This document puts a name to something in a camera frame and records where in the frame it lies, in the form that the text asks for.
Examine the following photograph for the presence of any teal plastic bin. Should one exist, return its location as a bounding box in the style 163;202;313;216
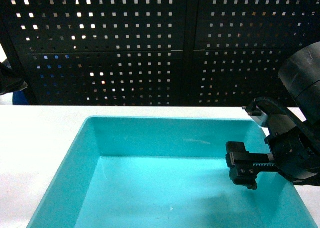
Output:
29;116;316;227

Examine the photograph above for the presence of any black perforated panel left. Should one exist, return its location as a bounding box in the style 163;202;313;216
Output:
0;0;188;106

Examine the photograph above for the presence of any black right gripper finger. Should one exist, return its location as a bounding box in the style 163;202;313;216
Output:
225;141;278;190

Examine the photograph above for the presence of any black camera cable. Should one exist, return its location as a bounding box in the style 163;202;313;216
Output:
252;96;316;148

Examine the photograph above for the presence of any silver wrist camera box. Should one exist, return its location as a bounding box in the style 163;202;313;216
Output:
242;102;269;127

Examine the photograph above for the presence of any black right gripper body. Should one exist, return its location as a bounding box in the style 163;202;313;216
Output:
265;114;320;186

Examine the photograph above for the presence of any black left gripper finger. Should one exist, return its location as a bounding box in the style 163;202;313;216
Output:
0;60;28;95

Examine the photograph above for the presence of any black perforated panel right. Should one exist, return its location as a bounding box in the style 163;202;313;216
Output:
190;0;320;107

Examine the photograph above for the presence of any black perforated panel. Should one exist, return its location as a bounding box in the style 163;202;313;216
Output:
190;0;320;107
0;0;188;106

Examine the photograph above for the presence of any blue chair behind table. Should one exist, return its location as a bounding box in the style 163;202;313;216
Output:
12;91;30;105

